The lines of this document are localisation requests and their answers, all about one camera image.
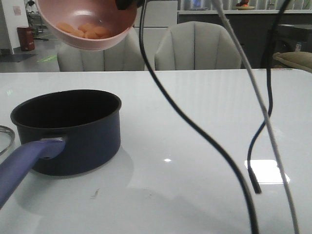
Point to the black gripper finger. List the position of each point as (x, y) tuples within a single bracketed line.
[(125, 4)]

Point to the pink bowl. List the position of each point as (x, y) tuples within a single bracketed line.
[(77, 12)]

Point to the orange ham slice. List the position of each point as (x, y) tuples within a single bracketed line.
[(98, 32), (70, 29), (86, 27)]

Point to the glass lid with blue knob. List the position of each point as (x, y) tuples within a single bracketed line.
[(7, 137)]

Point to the white cabinet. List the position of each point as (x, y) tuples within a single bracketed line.
[(160, 14)]

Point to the left beige chair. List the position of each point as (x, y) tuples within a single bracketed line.
[(125, 56)]

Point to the beige chair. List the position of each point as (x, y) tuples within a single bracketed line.
[(125, 56), (196, 45)]

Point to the right beige chair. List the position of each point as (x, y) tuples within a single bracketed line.
[(196, 45)]

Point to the red trash bin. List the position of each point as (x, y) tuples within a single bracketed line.
[(26, 39)]

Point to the fruit plate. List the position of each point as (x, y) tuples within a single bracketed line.
[(243, 5)]

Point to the grey counter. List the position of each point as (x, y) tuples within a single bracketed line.
[(250, 26)]

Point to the dark blue saucepan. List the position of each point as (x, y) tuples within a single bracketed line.
[(62, 134)]

